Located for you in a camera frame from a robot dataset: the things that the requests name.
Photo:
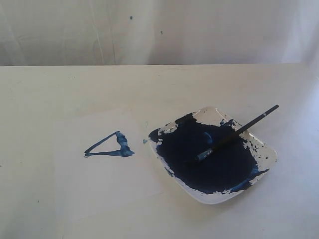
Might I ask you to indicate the black paintbrush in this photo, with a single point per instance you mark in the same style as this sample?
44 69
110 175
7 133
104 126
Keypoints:
228 139

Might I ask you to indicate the white sheet of paper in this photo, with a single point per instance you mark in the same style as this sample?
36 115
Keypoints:
101 164

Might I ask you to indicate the white plate with blue paint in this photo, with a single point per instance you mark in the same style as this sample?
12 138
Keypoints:
184 147

